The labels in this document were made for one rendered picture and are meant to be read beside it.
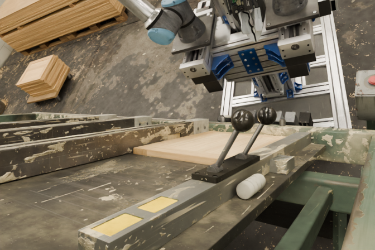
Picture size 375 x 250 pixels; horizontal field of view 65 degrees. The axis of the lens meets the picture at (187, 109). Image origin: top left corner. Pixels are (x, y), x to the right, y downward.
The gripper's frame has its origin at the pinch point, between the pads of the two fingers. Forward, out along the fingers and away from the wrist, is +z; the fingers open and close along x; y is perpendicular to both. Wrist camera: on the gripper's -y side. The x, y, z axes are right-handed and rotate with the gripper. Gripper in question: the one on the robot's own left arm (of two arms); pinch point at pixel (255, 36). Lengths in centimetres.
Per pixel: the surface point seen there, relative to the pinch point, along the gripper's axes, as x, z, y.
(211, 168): -1.4, 10.0, 46.0
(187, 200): 0, 7, 57
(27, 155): -42, 3, 49
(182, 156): -20.7, 21.7, 25.5
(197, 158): -16.0, 22.0, 26.2
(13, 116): -178, 21, -29
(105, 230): -4, 1, 67
